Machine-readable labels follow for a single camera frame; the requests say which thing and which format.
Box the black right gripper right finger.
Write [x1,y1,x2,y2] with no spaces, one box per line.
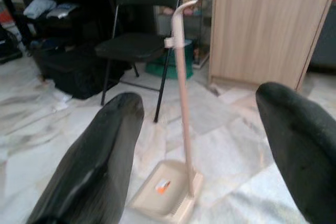
[255,81,336,224]

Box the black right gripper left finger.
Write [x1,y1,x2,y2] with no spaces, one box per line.
[25,92,145,224]

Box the beige long-handled dustpan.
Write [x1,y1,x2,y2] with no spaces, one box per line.
[129,0,205,217]

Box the black backpack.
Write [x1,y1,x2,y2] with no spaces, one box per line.
[33,47,125,101]

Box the green bag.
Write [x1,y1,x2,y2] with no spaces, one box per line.
[145,37,195,80]

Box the light wooden cabinet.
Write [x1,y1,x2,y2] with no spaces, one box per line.
[208,0,336,91]

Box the white BitRobot bag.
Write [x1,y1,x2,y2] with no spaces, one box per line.
[46,3,80,19]

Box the glass display cabinet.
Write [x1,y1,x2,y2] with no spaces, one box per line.
[154,0,214,68]

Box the white cloth bag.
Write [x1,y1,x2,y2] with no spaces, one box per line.
[23,0,58,18]

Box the black upright piano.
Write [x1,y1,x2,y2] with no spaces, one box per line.
[0,0,116,59]

